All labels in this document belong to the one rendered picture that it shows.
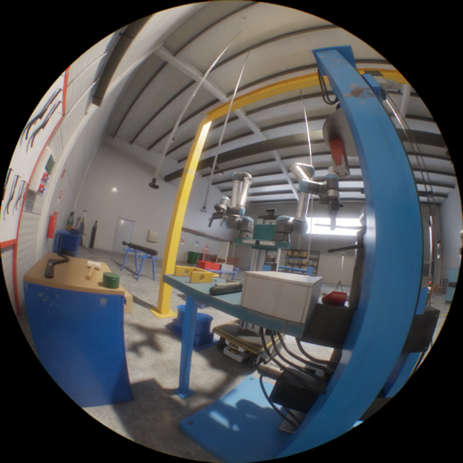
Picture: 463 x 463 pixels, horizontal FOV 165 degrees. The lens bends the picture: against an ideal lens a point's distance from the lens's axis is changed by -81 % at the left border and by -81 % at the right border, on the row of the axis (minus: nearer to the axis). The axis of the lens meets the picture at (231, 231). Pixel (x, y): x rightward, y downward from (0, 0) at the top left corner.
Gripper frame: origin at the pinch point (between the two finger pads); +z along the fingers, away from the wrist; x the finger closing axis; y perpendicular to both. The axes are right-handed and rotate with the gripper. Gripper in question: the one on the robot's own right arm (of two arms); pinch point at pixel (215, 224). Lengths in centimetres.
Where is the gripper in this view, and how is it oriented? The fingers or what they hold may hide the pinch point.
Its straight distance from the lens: 147.3
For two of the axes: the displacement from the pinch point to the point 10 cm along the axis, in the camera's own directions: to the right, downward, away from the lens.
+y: 4.3, 5.8, 6.9
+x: -8.6, 0.5, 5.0
